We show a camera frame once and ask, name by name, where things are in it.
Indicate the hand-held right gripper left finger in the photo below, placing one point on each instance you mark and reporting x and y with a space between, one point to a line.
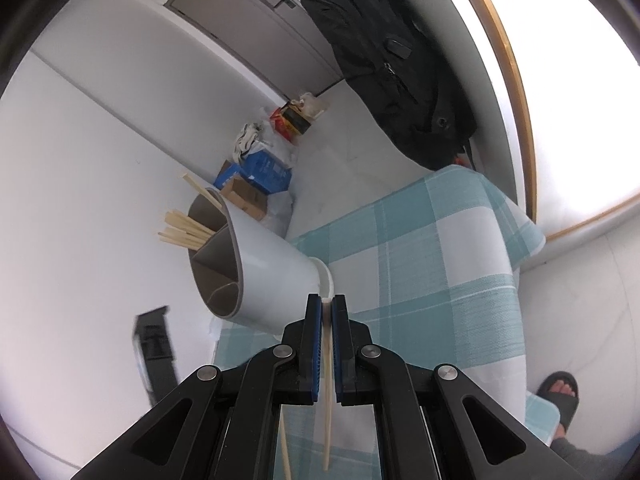
315 345

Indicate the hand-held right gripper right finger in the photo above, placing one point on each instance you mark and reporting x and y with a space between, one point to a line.
341 345

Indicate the white grey utensil holder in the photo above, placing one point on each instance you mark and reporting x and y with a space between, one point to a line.
270 270

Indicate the bunch of wooden chopsticks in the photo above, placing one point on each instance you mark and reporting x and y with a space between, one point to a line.
185 232

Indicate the teal white checked tablecloth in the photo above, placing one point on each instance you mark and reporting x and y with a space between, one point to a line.
425 270

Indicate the brown cardboard box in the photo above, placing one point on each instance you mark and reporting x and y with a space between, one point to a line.
245 197

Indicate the blue cardboard box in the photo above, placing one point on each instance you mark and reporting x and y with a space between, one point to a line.
265 167

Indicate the cream cloth bag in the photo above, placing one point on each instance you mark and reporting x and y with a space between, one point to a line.
247 137

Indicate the red bag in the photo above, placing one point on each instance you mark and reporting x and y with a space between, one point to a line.
281 125

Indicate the person's foot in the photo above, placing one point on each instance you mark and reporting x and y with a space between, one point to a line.
561 390

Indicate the black slide sandal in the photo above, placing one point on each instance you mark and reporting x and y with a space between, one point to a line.
567 407

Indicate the grey trouser leg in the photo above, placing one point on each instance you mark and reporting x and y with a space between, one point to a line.
580 460

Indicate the black backpack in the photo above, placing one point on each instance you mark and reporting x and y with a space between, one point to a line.
390 70

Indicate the grey door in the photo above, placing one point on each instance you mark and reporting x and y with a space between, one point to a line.
260 25

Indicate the gold-rimmed bright panel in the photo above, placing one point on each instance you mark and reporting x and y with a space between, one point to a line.
580 85

